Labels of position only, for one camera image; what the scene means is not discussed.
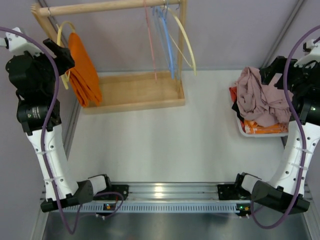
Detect pink wire hanger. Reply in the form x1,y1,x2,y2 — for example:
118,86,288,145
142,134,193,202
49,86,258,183
142,0,158,81

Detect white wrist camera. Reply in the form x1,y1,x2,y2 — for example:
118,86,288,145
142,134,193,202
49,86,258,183
294,37,320,68
0,31,43,57

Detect aluminium mounting rail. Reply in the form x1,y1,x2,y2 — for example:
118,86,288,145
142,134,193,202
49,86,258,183
39,181,313,214

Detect red cloth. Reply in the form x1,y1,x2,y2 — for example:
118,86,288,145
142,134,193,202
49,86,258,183
229,86,237,103

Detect orange trousers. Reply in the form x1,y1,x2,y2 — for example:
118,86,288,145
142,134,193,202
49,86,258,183
68,32,103,107

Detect yellow hanger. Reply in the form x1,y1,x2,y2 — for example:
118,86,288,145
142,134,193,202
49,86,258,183
56,20,76,90

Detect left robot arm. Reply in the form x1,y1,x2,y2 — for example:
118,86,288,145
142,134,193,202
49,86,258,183
5,36,111,213

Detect orange white patterned cloth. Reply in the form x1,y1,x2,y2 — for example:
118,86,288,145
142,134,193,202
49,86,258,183
241,120,288,135

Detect wooden clothes rack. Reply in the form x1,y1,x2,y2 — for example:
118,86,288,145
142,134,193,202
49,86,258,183
30,0,187,115

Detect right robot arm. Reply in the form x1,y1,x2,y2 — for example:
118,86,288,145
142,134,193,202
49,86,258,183
233,54,320,214

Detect cream hanger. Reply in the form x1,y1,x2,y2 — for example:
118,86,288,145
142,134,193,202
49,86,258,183
164,6,197,76

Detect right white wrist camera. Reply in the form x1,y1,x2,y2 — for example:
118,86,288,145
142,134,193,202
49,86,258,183
294,37,320,68

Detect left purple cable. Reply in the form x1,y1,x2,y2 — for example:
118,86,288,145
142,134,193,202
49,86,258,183
0,26,125,235

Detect white laundry tray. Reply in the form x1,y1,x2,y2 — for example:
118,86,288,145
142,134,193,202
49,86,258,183
235,115,289,138

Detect pink trousers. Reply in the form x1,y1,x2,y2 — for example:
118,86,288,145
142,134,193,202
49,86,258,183
235,66,291,127

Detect blue hanger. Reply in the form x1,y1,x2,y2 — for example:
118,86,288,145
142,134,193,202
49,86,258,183
151,6,181,80

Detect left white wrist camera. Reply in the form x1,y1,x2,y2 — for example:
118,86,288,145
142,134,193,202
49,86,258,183
0,31,43,57

